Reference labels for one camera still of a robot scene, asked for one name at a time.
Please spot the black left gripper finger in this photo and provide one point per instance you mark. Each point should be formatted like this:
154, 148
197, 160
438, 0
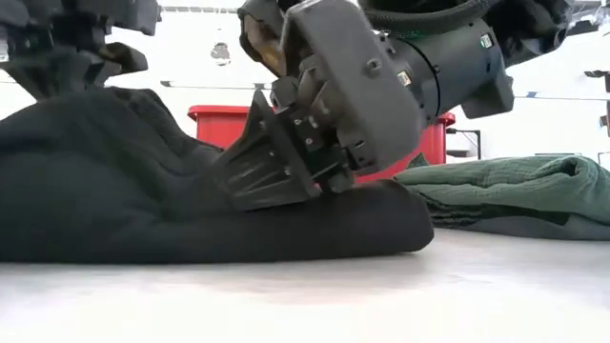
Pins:
124, 58
57, 81

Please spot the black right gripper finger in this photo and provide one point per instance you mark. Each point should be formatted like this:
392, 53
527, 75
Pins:
262, 167

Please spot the black garment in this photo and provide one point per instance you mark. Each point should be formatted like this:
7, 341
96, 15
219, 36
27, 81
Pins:
143, 200

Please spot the green knit shirt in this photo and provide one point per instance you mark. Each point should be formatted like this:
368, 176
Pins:
514, 186

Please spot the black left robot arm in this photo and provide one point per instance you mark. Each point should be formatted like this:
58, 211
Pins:
28, 9

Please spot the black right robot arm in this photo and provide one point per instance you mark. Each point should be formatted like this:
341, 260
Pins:
453, 62

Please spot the red plastic laundry basket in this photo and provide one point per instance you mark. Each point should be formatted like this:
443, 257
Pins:
219, 126

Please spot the long ceiling light strip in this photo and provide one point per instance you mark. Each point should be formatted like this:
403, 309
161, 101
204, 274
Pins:
214, 86

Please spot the black framed board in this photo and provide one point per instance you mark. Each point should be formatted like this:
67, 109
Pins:
476, 143

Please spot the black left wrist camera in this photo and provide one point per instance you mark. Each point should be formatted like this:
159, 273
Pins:
138, 16

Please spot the black ceiling dome camera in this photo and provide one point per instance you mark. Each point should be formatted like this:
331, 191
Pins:
220, 52

